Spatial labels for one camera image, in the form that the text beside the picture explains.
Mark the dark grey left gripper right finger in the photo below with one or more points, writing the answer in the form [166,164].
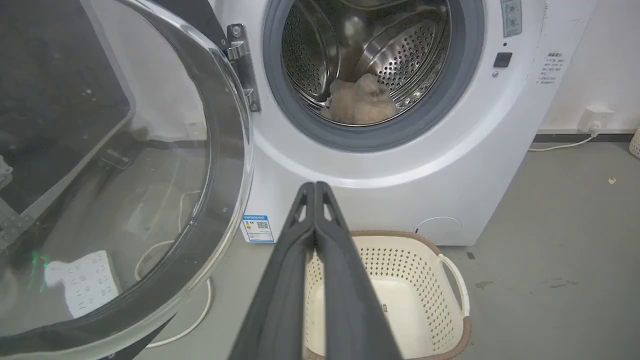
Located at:
[350,300]

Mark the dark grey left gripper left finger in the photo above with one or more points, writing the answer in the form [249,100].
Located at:
[280,300]

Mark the white front-load washing machine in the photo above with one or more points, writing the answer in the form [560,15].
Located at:
[450,160]

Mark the transparent round washing machine door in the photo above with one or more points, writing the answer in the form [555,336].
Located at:
[165,150]

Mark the metal door hinge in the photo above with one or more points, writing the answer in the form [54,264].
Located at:
[243,65]

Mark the cream perforated laundry basket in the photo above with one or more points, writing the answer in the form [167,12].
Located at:
[415,295]

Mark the blue energy label sticker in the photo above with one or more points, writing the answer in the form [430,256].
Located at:
[258,228]

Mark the white power strip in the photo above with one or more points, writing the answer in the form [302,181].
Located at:
[85,282]

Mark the beige plush toy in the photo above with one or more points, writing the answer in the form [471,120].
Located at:
[362,102]

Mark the white wall power socket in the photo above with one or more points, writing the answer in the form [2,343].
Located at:
[595,119]

